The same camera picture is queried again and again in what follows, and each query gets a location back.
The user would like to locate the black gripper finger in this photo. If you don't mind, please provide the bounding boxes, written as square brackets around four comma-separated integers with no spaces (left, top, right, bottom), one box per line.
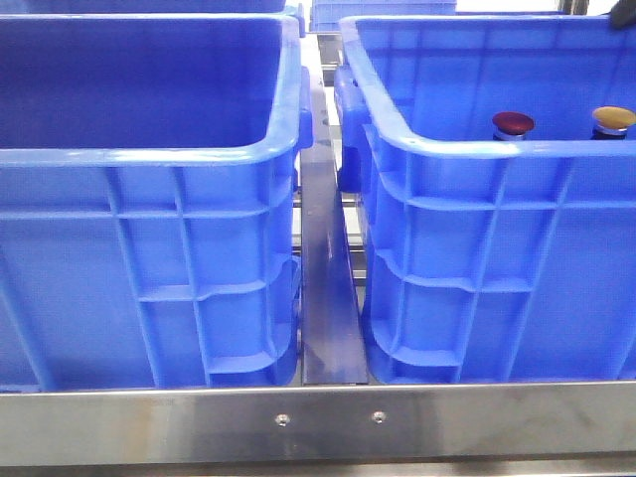
[609,0,636,29]

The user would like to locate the yellow mushroom push button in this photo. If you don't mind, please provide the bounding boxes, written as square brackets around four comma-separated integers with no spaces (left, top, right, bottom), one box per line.
[591,105,635,140]

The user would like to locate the red mushroom push button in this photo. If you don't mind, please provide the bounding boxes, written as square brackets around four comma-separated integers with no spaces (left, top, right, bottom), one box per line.
[492,111,536,141]

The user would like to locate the blue target plastic bin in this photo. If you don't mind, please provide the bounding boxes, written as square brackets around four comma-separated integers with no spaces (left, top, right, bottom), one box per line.
[340,15,635,384]

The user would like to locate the blue far tall crate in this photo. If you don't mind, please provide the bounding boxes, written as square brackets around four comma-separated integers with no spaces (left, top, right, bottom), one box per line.
[309,0,457,32]

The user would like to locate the blue source plastic bin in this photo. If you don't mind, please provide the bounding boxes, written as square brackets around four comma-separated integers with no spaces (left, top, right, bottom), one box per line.
[1,14,313,394]

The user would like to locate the blue rear left bin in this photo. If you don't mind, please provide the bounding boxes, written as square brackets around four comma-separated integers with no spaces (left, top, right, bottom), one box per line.
[1,0,304,27]

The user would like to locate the metal flow rack frame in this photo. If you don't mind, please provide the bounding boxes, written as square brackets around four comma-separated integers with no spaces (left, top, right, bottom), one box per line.
[1,35,635,476]

